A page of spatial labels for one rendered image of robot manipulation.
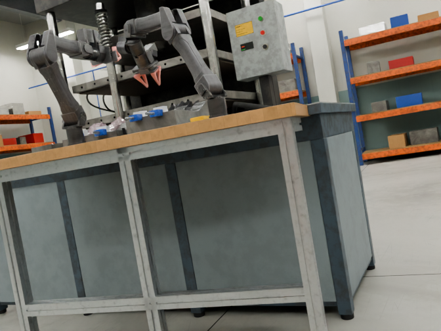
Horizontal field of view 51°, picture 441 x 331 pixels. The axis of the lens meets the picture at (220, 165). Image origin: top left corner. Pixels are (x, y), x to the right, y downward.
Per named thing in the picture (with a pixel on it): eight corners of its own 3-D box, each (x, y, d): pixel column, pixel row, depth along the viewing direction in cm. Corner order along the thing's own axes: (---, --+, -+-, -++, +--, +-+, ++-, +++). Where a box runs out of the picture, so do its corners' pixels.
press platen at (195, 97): (218, 97, 272) (216, 89, 272) (79, 129, 322) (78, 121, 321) (262, 99, 339) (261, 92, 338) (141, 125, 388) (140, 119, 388)
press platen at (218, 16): (206, 14, 273) (204, 6, 273) (69, 58, 322) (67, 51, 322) (250, 31, 336) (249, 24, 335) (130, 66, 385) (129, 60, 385)
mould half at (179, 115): (178, 131, 193) (172, 98, 192) (128, 140, 205) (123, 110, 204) (228, 126, 238) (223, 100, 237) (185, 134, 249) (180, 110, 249)
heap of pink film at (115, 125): (118, 130, 215) (115, 113, 214) (83, 136, 218) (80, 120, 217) (136, 131, 240) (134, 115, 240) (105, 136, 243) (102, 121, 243)
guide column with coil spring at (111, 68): (136, 200, 301) (100, 2, 296) (128, 201, 304) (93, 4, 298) (140, 199, 306) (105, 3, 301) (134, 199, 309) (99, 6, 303)
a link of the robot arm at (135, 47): (129, 58, 192) (122, 43, 189) (138, 52, 195) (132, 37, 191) (139, 58, 188) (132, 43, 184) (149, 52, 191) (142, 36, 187)
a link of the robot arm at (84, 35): (80, 34, 204) (63, 29, 193) (96, 29, 201) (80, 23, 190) (84, 60, 204) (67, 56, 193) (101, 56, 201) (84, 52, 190)
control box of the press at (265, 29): (314, 256, 261) (271, -3, 255) (264, 259, 274) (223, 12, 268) (323, 245, 281) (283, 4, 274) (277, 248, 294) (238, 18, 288)
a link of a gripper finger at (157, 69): (153, 83, 202) (144, 63, 197) (167, 80, 199) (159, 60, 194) (146, 90, 197) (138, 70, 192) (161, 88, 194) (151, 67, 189)
